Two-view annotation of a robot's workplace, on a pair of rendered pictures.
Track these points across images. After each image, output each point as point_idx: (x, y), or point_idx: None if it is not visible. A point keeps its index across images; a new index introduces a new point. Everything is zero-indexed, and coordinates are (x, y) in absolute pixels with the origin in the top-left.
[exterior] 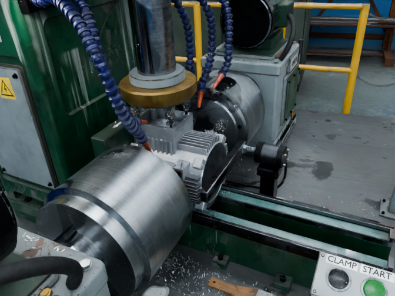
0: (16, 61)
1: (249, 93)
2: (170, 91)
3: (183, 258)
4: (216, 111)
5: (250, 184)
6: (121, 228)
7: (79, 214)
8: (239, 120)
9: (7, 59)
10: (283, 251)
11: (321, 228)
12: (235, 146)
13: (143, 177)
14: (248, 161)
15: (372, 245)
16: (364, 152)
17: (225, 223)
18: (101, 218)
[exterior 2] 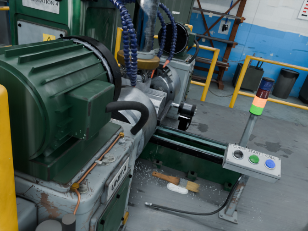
0: (63, 27)
1: (175, 75)
2: (150, 61)
3: (134, 162)
4: (159, 82)
5: None
6: (134, 122)
7: (112, 111)
8: (171, 88)
9: (57, 24)
10: (195, 157)
11: (212, 148)
12: (168, 102)
13: (140, 100)
14: None
15: None
16: (222, 122)
17: (164, 140)
18: (125, 114)
